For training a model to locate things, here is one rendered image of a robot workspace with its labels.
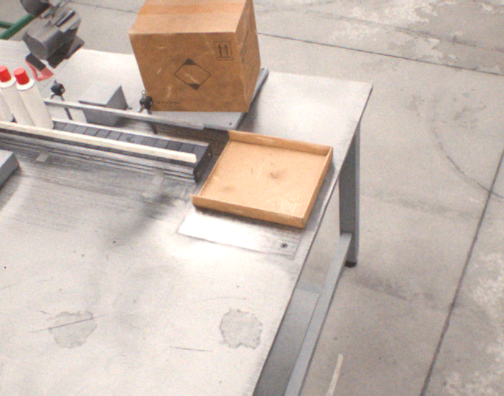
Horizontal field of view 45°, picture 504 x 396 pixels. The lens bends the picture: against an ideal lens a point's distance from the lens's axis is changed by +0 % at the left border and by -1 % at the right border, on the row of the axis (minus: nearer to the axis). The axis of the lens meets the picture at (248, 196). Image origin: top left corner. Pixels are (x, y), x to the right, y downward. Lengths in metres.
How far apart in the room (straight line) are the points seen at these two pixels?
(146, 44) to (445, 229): 1.45
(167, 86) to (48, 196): 0.46
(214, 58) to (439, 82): 1.82
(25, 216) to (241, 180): 0.58
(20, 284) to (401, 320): 1.35
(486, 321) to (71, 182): 1.49
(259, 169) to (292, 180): 0.10
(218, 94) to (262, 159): 0.24
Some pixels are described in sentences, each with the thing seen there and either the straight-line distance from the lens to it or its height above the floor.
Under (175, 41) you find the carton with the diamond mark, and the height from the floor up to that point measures 1.09.
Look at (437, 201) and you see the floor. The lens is 2.68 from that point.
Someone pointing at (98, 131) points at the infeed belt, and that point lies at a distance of 1.81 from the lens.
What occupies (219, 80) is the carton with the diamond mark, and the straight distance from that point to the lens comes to 1.73.
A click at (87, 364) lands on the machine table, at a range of 1.38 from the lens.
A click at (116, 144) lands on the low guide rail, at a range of 1.69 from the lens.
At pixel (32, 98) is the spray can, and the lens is 1.81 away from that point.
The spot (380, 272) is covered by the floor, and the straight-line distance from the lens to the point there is 2.42.
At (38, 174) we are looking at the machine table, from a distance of 1.83.
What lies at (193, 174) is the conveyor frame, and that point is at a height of 0.86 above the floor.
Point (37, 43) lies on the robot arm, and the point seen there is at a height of 1.32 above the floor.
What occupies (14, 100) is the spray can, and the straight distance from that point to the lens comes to 1.85.
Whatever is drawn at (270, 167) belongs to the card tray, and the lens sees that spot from 1.63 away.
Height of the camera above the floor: 1.96
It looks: 46 degrees down
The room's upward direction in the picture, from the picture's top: 10 degrees counter-clockwise
